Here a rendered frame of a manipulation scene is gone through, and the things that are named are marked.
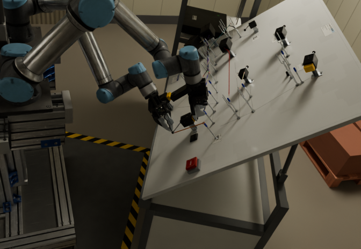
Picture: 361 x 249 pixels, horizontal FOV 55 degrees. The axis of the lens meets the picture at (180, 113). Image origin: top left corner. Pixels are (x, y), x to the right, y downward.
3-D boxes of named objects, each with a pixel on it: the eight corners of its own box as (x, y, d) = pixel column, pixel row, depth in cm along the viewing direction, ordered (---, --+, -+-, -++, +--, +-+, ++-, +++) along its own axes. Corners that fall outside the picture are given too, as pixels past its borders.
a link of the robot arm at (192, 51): (174, 48, 143) (194, 42, 144) (179, 70, 150) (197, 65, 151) (179, 56, 137) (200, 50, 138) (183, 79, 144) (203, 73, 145)
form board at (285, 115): (173, 65, 247) (172, 63, 246) (314, -13, 204) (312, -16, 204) (143, 200, 155) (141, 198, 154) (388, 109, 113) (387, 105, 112)
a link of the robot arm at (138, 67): (133, 65, 168) (144, 59, 162) (145, 85, 170) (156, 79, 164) (122, 71, 162) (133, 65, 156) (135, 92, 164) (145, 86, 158)
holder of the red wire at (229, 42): (239, 45, 204) (230, 30, 199) (236, 58, 195) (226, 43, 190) (232, 48, 207) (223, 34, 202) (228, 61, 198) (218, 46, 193)
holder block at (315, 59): (324, 60, 147) (316, 44, 143) (322, 78, 140) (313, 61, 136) (313, 63, 150) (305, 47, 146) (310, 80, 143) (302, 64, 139)
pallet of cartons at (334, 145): (397, 179, 329) (422, 152, 305) (334, 194, 299) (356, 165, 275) (323, 104, 405) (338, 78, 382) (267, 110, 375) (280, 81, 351)
